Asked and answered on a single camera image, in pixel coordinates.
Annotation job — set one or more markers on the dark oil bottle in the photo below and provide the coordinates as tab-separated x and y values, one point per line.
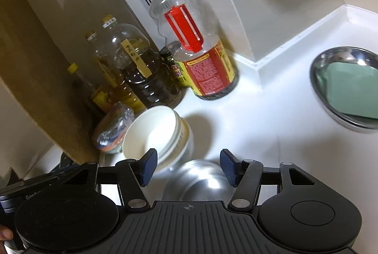
147	82

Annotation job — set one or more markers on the green square plate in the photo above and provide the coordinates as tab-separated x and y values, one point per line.
351	91

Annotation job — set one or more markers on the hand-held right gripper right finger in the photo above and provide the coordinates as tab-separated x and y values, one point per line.
230	165

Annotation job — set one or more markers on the wide stainless steel plate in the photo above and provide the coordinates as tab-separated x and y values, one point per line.
348	54

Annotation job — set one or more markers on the person's left hand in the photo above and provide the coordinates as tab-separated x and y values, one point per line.
4	234

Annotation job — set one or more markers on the black gas stove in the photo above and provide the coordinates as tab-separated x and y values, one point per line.
63	161

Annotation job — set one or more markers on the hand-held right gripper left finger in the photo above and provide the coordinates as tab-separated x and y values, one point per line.
147	165

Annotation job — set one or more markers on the small dark jar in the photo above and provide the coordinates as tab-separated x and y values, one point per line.
174	64

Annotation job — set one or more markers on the yellow oil bottle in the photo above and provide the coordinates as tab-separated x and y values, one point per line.
118	88

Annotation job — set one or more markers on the stainless steel pot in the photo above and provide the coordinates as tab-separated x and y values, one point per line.
200	183

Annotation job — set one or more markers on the plastic wrapped package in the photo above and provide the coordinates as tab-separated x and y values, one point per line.
113	129

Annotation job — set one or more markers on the large red label sauce bottle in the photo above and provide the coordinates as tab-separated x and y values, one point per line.
200	64

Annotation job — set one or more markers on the small yellow cap bottle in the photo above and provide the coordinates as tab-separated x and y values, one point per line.
94	97

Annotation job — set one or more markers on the brown splash guard panel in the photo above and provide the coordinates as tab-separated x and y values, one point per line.
35	64

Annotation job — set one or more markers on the cream ribbed bowl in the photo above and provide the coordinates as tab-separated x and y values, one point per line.
150	132

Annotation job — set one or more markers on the white ceramic bowl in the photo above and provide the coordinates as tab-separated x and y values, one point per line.
189	144

